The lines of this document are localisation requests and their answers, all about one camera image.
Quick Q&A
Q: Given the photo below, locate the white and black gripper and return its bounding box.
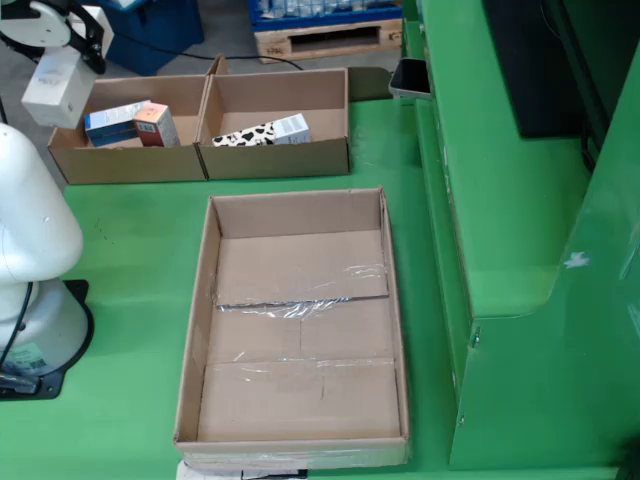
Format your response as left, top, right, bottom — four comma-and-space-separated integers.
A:
0, 0, 115, 75

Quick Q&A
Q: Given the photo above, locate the long white serum box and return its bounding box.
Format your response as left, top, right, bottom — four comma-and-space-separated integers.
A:
20, 49, 97, 130

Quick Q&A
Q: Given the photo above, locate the open brown cardboard box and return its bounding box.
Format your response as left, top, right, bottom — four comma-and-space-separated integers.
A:
47, 74, 210, 185

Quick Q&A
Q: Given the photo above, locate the cardboard box with olive flap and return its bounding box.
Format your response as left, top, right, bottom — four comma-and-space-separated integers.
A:
193, 55, 394, 182

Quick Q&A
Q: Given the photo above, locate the large shallow cardboard tray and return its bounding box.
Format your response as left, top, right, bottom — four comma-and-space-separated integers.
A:
172, 186, 412, 471

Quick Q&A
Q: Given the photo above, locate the blue and white carton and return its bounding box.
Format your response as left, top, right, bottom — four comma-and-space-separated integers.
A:
84, 100, 151, 147

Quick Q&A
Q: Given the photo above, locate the dark blue plastic bin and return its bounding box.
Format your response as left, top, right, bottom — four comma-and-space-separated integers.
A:
97, 0, 205, 77

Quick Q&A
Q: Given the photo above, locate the blue crate with goods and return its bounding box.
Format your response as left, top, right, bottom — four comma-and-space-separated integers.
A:
248, 0, 404, 33

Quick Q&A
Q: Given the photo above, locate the cow print carton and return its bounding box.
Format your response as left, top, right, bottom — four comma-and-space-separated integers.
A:
212, 122, 278, 148

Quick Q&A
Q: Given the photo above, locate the wooden pallet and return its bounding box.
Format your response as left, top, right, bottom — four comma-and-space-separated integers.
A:
253, 18, 404, 65

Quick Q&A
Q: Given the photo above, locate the smartphone with dark screen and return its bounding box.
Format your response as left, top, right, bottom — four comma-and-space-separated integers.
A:
388, 58, 434, 101

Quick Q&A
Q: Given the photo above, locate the flat monitor panel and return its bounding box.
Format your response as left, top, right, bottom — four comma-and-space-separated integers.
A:
482, 0, 611, 140

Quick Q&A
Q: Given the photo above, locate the green metal machine housing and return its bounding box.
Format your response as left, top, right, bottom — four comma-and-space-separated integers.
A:
399, 0, 640, 471

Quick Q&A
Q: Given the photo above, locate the black floor cable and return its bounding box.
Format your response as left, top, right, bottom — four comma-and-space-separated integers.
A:
107, 30, 305, 71

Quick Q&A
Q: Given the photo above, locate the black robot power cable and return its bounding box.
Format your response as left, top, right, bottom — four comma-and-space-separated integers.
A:
0, 279, 35, 371

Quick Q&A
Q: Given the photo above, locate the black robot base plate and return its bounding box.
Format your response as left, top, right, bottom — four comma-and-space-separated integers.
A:
0, 279, 96, 401

